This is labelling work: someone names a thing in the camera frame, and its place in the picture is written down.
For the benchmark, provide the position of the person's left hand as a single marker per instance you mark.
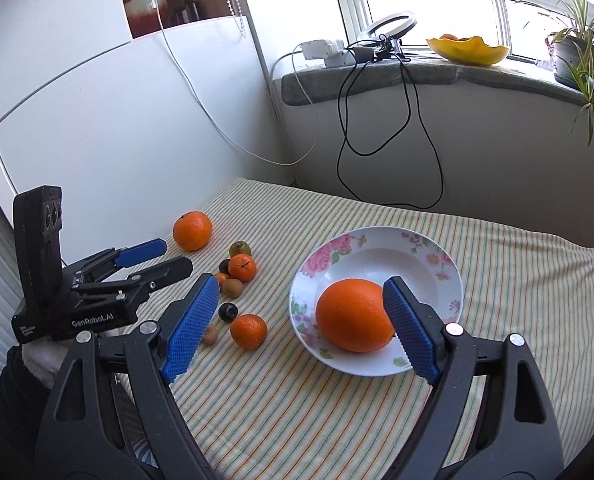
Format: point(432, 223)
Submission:
point(42, 360)

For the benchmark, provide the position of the person's left forearm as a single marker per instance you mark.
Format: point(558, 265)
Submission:
point(17, 410)

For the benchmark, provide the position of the grey windowsill cushion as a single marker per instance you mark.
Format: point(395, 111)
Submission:
point(427, 75)

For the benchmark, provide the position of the orange fruit in yellow bowl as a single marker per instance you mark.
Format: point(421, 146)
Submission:
point(449, 37)

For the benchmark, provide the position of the medium round tangerine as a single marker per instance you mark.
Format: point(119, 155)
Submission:
point(192, 230)

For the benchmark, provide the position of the small orange kumquat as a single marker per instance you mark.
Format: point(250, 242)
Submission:
point(220, 278)

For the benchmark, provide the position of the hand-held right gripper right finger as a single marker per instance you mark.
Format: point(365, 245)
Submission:
point(409, 330)

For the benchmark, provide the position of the yellow wavy bowl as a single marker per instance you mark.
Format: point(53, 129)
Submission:
point(469, 52)

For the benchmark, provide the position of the white cabinet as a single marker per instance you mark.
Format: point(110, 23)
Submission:
point(77, 110)

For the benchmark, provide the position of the black power adapter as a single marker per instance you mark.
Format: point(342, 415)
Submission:
point(364, 53)

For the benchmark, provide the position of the dark small container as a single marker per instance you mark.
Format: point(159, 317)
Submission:
point(187, 10)

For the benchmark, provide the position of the brown kiwi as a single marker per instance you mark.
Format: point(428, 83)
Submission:
point(232, 288)

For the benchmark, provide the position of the stemless mandarin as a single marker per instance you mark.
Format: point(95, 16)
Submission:
point(248, 331)

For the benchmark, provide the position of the green spider plant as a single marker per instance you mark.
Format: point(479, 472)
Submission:
point(584, 25)

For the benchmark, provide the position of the large orange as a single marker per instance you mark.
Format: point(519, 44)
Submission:
point(352, 315)

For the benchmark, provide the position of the white power adapter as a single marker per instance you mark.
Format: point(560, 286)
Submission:
point(339, 58)

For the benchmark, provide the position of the dark plum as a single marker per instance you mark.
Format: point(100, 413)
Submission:
point(224, 265)
point(228, 312)

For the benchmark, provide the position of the grey plant pot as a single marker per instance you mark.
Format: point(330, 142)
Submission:
point(572, 60)

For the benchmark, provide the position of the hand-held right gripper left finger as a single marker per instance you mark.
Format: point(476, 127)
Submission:
point(192, 325)

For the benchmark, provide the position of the striped blanket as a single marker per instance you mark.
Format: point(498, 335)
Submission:
point(277, 410)

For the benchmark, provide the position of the white floral plate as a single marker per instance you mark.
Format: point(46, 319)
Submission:
point(377, 255)

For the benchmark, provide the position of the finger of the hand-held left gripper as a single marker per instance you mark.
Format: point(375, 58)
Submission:
point(142, 251)
point(172, 267)

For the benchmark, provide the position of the mandarin with stem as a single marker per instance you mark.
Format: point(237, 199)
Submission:
point(241, 267)

